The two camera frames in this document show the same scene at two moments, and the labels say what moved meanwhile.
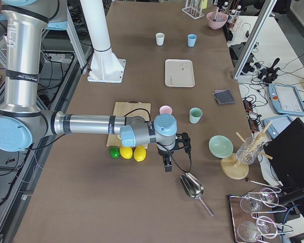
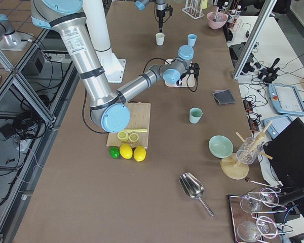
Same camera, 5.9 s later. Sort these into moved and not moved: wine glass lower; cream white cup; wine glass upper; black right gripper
Moved: black right gripper
Not moved: wine glass upper; wine glass lower; cream white cup
